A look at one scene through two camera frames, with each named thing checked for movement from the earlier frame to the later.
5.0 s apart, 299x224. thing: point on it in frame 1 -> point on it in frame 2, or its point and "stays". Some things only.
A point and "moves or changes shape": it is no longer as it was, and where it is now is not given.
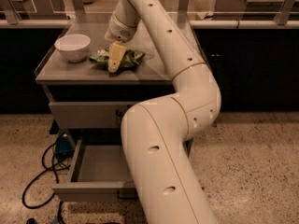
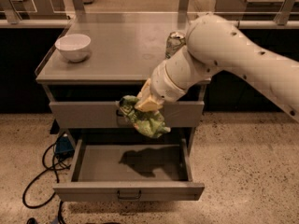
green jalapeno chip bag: [130, 59] moves or changes shape
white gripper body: [119, 32] -> [163, 85]
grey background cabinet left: [41, 2] stays
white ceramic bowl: [73, 47] stays
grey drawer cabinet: [91, 81] stays
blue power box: [64, 148] stays
